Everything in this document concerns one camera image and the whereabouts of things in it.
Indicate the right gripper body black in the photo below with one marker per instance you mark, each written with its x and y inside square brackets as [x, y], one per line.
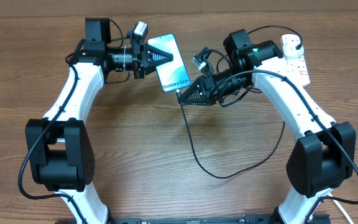
[212, 88]

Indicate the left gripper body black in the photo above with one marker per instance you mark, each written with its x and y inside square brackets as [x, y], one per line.
[137, 51]

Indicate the blue screen Galaxy smartphone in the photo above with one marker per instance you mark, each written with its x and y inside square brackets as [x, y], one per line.
[173, 74]

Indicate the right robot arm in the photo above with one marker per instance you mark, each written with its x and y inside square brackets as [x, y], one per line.
[323, 155]

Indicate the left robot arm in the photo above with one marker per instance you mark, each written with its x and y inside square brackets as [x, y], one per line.
[60, 161]

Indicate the white charger plug adapter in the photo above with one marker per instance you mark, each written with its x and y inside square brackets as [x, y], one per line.
[290, 52]

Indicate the white power strip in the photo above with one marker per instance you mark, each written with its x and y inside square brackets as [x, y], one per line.
[298, 65]

